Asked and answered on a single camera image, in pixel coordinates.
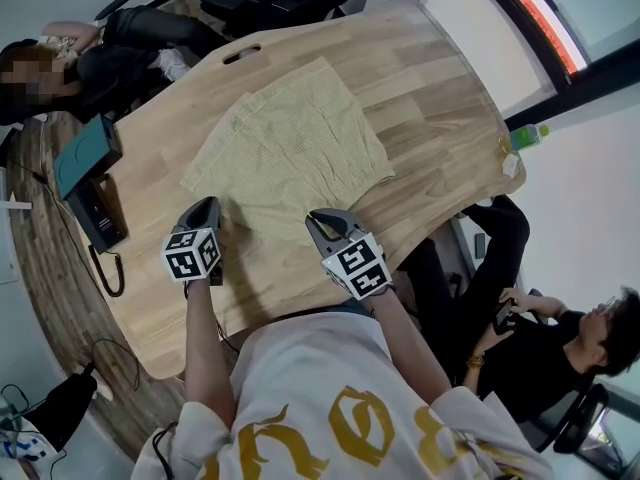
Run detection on thin black floor cable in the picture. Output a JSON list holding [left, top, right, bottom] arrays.
[[91, 336, 142, 395]]

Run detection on person's left forearm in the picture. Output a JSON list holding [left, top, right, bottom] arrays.
[[183, 276, 237, 432]]

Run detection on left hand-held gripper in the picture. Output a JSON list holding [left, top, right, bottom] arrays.
[[160, 196, 224, 287]]

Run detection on teal flat box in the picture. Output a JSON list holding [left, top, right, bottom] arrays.
[[53, 113, 124, 202]]

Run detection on black flat box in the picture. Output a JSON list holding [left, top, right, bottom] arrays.
[[66, 173, 129, 255]]

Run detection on white blue-print bag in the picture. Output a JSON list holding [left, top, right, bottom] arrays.
[[0, 415, 57, 480]]

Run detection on red banner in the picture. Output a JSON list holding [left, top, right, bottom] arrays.
[[508, 0, 590, 75]]

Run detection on black coiled cable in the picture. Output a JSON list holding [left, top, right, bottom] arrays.
[[87, 241, 125, 298]]

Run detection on black mesh office chair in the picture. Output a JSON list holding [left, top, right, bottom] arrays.
[[519, 381, 612, 455]]

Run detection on pale yellow checkered pants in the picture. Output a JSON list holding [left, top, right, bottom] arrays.
[[178, 56, 397, 250]]

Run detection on person's right forearm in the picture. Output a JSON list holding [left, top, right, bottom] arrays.
[[370, 290, 454, 402]]

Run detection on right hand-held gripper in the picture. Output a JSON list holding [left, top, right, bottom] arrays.
[[305, 208, 394, 302]]

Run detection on black bag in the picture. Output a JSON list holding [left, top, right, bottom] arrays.
[[23, 361, 99, 455]]

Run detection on green plastic bottle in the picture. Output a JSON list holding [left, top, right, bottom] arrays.
[[508, 123, 552, 151]]

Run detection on person's white gold-print shirt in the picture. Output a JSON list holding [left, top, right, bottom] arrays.
[[131, 311, 557, 480]]

